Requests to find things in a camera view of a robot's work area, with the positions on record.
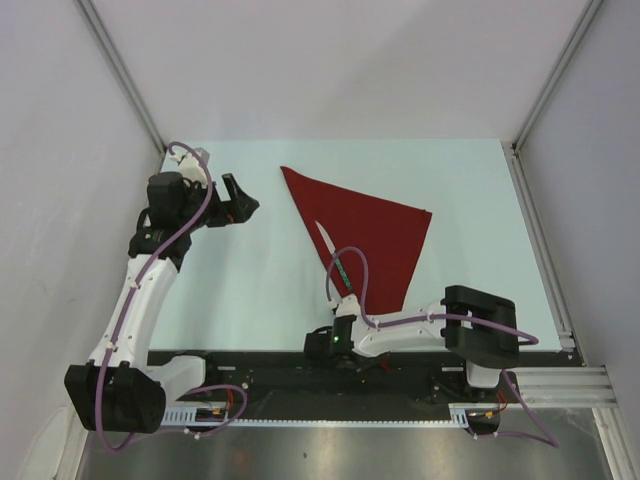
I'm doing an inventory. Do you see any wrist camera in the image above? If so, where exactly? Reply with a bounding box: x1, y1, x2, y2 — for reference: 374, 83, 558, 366
328, 294, 361, 318
166, 148, 210, 184

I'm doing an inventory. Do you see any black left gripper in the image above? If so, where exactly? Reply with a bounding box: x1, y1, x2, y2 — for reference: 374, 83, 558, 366
177, 174, 257, 233

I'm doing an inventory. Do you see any right aluminium table rail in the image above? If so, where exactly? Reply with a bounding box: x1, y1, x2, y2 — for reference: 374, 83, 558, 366
503, 142, 637, 479

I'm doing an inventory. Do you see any green handled table knife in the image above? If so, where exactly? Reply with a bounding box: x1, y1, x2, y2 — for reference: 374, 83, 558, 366
315, 221, 353, 293

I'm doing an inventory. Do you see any left aluminium frame post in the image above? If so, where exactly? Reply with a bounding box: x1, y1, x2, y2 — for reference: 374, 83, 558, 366
73, 0, 166, 156

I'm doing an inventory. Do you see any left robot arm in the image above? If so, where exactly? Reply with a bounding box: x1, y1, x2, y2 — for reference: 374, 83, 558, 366
64, 171, 259, 434

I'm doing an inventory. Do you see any aluminium frame post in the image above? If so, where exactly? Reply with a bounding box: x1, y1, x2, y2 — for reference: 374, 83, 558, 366
73, 0, 166, 156
510, 0, 606, 154

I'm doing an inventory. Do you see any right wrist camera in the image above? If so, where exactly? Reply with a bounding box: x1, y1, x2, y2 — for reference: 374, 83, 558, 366
328, 294, 361, 318

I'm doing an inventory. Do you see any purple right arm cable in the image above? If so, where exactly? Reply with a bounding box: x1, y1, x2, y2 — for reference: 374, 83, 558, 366
324, 245, 560, 449

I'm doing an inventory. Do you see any right aluminium frame post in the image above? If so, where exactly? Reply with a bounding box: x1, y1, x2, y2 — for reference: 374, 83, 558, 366
510, 0, 606, 154

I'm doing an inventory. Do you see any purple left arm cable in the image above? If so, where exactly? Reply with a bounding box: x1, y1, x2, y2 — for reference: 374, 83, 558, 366
97, 142, 249, 451

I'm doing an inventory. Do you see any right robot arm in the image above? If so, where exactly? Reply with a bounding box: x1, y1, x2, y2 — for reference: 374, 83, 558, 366
303, 285, 524, 401

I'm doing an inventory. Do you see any red cloth napkin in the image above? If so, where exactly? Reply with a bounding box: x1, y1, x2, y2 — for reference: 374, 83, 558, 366
281, 166, 432, 315

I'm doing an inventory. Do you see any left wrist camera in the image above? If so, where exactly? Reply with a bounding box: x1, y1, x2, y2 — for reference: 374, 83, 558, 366
166, 148, 210, 184

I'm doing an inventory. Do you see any white slotted cable duct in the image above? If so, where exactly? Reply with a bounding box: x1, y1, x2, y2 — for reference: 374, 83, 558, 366
159, 402, 481, 429

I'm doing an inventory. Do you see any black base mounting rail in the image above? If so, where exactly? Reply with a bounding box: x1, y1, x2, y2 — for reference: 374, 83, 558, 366
144, 349, 519, 421

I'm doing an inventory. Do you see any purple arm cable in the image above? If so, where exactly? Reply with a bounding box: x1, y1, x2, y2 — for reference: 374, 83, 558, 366
324, 245, 560, 449
97, 142, 249, 451

